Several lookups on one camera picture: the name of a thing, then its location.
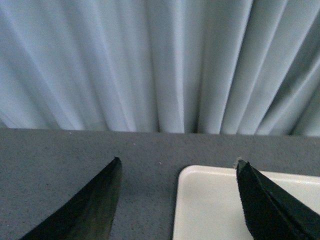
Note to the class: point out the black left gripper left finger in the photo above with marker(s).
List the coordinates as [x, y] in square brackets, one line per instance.
[89, 214]

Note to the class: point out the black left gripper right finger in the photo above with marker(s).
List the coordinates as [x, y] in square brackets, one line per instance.
[270, 212]

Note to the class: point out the beige rectangular plastic tray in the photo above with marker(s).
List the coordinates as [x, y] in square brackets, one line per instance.
[208, 205]

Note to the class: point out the pale grey-green curtain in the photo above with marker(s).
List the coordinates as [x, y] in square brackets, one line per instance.
[247, 67]

